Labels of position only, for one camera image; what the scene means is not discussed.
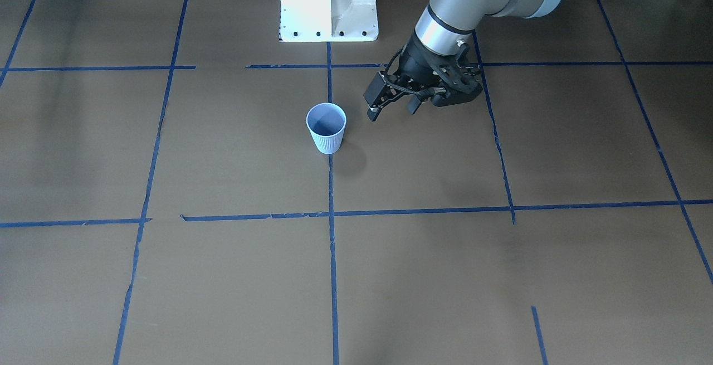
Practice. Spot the light blue ribbed cup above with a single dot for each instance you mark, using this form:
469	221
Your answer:
326	123

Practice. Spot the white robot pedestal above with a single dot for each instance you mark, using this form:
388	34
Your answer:
308	21

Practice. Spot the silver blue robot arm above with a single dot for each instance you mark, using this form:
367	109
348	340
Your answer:
445	22

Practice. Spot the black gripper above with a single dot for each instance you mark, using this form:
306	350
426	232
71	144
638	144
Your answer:
413	62

